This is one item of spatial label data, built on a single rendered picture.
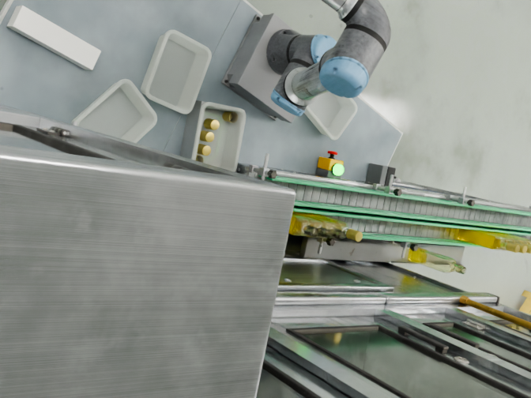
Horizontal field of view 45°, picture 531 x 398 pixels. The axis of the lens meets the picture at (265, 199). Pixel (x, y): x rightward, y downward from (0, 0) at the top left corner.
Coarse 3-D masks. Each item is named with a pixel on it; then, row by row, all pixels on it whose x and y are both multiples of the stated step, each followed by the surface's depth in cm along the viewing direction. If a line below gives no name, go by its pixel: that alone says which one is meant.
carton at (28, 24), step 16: (16, 16) 170; (32, 16) 171; (32, 32) 172; (48, 32) 175; (64, 32) 177; (48, 48) 180; (64, 48) 178; (80, 48) 180; (96, 48) 183; (80, 64) 183
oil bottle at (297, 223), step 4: (292, 216) 207; (296, 216) 209; (292, 220) 206; (296, 220) 205; (300, 220) 205; (304, 220) 205; (308, 220) 207; (292, 224) 206; (296, 224) 205; (300, 224) 204; (304, 224) 204; (308, 224) 206; (292, 228) 206; (296, 228) 204; (300, 228) 204; (288, 232) 207; (292, 232) 206; (296, 232) 205; (300, 232) 204
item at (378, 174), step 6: (372, 168) 262; (378, 168) 259; (384, 168) 258; (390, 168) 260; (372, 174) 262; (378, 174) 259; (384, 174) 259; (390, 174) 261; (366, 180) 264; (372, 180) 261; (378, 180) 259; (384, 180) 260
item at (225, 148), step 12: (204, 108) 204; (216, 108) 211; (228, 108) 209; (204, 120) 213; (240, 120) 214; (216, 132) 216; (228, 132) 218; (240, 132) 214; (204, 144) 215; (216, 144) 217; (228, 144) 218; (240, 144) 215; (192, 156) 205; (204, 156) 216; (216, 156) 218; (228, 156) 217; (228, 168) 217
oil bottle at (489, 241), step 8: (464, 232) 285; (472, 232) 282; (480, 232) 279; (464, 240) 285; (472, 240) 281; (480, 240) 278; (488, 240) 275; (496, 240) 272; (504, 240) 273; (496, 248) 272; (504, 248) 271; (512, 248) 267
